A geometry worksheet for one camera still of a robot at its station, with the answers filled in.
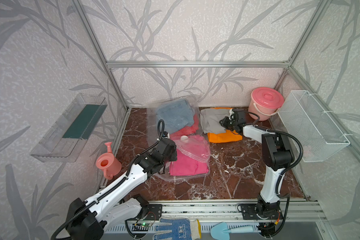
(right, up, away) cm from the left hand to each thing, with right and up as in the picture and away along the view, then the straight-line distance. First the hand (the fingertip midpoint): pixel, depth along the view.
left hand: (174, 150), depth 80 cm
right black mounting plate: (+40, -30, -6) cm, 50 cm away
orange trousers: (+36, +6, +20) cm, 41 cm away
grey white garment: (+24, +18, +25) cm, 39 cm away
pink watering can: (-34, -7, -1) cm, 35 cm away
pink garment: (+10, -3, -1) cm, 11 cm away
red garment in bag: (+8, +10, +19) cm, 23 cm away
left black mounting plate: (-9, -29, -7) cm, 31 cm away
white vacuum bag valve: (+5, +5, +14) cm, 16 cm away
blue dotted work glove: (+4, -35, -10) cm, 36 cm away
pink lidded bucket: (+59, +29, +19) cm, 68 cm away
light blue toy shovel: (+23, -36, -11) cm, 44 cm away
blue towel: (-1, +20, +23) cm, 31 cm away
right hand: (+30, +16, +23) cm, 41 cm away
